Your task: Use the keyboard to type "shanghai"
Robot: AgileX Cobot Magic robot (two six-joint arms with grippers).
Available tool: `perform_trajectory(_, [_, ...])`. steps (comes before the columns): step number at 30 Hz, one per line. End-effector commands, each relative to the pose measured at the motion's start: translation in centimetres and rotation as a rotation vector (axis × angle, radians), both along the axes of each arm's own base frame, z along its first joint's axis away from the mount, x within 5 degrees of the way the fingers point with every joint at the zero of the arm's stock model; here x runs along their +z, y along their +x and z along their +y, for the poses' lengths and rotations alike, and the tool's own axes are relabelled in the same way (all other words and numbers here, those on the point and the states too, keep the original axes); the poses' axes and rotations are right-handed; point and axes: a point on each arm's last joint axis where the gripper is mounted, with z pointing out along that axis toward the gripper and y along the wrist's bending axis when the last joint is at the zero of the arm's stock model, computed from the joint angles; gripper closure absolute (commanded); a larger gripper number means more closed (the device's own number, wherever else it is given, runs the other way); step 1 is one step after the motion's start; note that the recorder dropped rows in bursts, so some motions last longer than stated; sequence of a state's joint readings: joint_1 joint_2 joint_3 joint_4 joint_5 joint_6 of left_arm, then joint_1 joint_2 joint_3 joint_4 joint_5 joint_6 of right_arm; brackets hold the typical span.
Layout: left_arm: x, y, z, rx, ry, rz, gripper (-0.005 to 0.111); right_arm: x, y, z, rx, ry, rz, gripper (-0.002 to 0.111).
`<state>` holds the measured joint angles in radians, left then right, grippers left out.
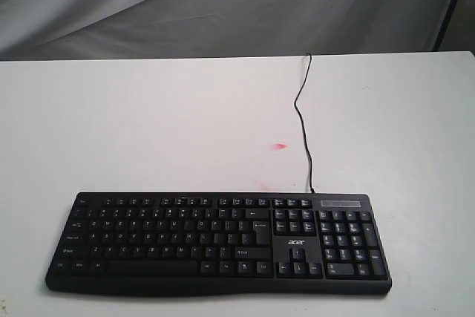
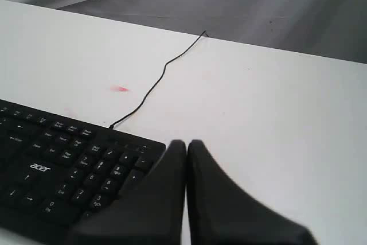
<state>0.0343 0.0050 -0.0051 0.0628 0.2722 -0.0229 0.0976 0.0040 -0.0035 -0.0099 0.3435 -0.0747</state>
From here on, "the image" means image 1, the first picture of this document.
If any black keyboard cable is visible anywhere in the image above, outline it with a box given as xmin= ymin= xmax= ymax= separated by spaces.
xmin=294 ymin=53 xmax=317 ymax=195

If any grey backdrop cloth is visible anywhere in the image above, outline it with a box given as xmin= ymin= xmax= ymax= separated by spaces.
xmin=1 ymin=0 xmax=450 ymax=60

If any black acer keyboard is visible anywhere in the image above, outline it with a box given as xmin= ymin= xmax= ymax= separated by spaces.
xmin=45 ymin=192 xmax=392 ymax=296

